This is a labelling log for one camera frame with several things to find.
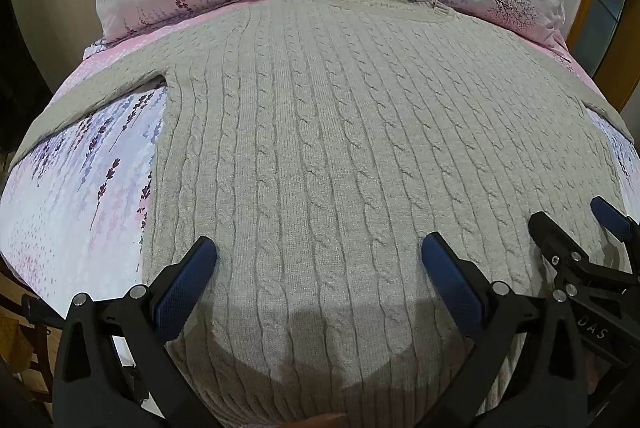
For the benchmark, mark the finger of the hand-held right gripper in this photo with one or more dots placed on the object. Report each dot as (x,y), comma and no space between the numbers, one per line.
(611,218)
(555,240)

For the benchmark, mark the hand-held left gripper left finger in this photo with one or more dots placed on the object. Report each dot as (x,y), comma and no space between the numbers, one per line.
(186,280)

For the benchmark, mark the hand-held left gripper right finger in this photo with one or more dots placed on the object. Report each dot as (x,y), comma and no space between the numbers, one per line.
(452,278)

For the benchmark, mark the pink floral bed sheet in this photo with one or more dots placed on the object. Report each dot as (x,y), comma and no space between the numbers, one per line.
(75,208)

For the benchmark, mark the wooden chair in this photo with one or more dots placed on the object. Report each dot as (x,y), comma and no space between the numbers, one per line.
(25,338)

